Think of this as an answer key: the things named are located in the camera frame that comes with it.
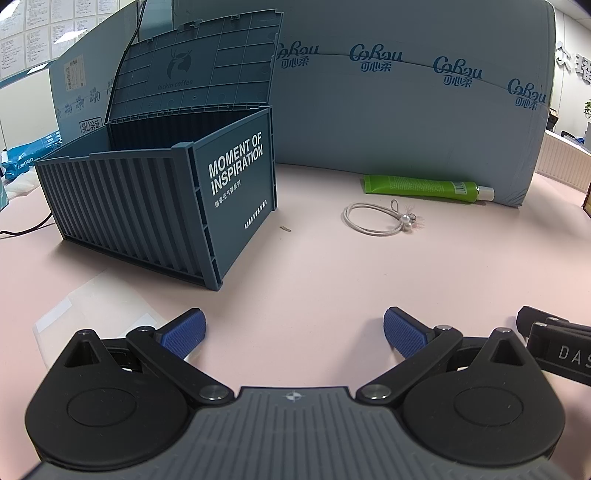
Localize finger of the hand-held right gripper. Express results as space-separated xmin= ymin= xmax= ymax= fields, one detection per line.
xmin=516 ymin=305 xmax=591 ymax=385

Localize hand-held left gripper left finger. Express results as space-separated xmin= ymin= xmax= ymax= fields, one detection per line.
xmin=62 ymin=308 xmax=235 ymax=406

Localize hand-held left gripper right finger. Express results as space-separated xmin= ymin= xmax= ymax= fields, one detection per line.
xmin=355 ymin=305 xmax=529 ymax=409

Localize blue ribbed container box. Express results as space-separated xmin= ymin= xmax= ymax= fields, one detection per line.
xmin=34 ymin=8 xmax=284 ymax=292

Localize clear plastic sheet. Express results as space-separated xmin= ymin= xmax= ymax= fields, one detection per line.
xmin=32 ymin=277 xmax=171 ymax=342

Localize green tube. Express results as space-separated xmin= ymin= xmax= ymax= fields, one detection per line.
xmin=362 ymin=174 xmax=496 ymax=204

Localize white plastic bag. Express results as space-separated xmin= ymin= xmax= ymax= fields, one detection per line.
xmin=0 ymin=176 xmax=41 ymax=200

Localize large light blue carton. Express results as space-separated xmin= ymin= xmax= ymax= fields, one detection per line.
xmin=48 ymin=0 xmax=557 ymax=208

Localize blue plastic bag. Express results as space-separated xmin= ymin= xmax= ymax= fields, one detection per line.
xmin=0 ymin=131 xmax=63 ymax=178

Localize beige hair tie with pearl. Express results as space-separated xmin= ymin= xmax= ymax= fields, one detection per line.
xmin=342 ymin=199 xmax=424 ymax=237

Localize dark thin cable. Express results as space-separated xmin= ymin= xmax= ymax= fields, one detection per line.
xmin=0 ymin=213 xmax=56 ymax=238

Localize white wall notices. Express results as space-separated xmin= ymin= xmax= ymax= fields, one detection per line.
xmin=0 ymin=0 xmax=125 ymax=79

